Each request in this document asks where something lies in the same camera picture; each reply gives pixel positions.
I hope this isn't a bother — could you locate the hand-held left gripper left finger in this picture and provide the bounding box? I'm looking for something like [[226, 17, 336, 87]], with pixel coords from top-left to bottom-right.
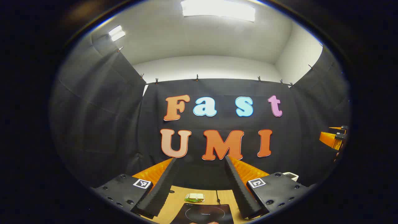
[[90, 157, 180, 220]]

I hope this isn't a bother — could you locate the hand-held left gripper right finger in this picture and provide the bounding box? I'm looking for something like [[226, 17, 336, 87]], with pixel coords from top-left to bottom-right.
[[224, 156, 314, 220]]

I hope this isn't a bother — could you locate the black induction cooktop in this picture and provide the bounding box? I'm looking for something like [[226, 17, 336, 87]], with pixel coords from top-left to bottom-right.
[[170, 203, 234, 224]]

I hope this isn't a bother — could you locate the sandwich with lettuce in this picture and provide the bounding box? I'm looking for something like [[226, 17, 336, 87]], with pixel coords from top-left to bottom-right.
[[185, 193, 206, 203]]

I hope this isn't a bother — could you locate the black backdrop cloth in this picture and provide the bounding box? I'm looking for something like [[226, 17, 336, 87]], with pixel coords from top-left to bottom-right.
[[50, 33, 351, 191]]

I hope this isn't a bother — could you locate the row of cloth clips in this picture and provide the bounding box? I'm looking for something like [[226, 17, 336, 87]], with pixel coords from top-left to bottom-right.
[[118, 44, 324, 86]]

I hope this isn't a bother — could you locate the small ceiling light panel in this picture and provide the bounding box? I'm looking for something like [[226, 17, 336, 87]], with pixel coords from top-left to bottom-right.
[[108, 26, 126, 42]]

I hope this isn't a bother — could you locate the large ceiling light panel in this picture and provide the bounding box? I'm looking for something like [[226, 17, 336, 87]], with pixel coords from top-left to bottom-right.
[[181, 0, 256, 22]]

